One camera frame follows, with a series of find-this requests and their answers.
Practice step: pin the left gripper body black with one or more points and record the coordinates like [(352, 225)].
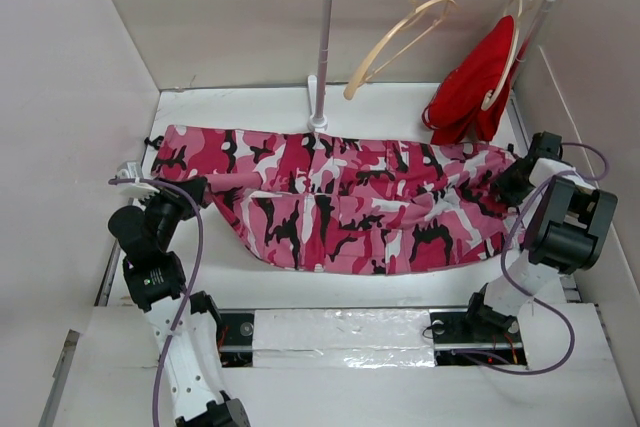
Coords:
[(168, 206)]

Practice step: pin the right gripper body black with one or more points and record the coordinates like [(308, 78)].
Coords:
[(512, 186)]

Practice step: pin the pink camouflage trousers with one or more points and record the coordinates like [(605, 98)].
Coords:
[(320, 203)]

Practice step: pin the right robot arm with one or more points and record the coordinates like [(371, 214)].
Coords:
[(566, 232)]

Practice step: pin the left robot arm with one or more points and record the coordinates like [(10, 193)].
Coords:
[(187, 326)]

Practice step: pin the wooden hanger with red garment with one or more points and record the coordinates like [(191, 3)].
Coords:
[(515, 10)]

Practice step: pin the red garment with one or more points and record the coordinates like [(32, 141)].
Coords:
[(455, 111)]

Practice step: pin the silver tape strip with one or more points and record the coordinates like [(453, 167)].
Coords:
[(342, 338)]

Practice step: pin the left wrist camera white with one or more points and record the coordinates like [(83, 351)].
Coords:
[(129, 181)]

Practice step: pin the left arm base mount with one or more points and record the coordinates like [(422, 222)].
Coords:
[(234, 330)]

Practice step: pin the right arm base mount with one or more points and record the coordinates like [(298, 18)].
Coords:
[(462, 336)]

